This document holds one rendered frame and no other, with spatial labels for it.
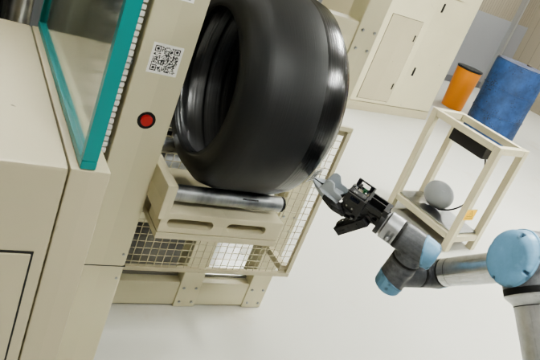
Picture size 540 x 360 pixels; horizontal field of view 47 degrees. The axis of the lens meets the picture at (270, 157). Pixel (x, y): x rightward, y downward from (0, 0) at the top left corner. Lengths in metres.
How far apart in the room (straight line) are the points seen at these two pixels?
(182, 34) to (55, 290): 0.78
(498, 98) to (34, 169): 7.39
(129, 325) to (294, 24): 1.50
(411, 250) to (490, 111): 6.46
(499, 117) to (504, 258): 6.66
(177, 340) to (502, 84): 6.07
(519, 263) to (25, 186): 0.93
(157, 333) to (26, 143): 1.84
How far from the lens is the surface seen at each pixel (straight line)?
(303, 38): 1.47
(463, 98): 9.11
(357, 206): 1.56
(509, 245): 1.34
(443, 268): 1.66
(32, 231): 0.81
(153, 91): 1.51
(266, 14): 1.47
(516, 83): 7.90
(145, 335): 2.54
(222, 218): 1.63
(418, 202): 4.55
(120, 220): 1.67
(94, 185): 0.78
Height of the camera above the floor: 1.62
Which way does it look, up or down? 21 degrees down
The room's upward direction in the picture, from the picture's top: 22 degrees clockwise
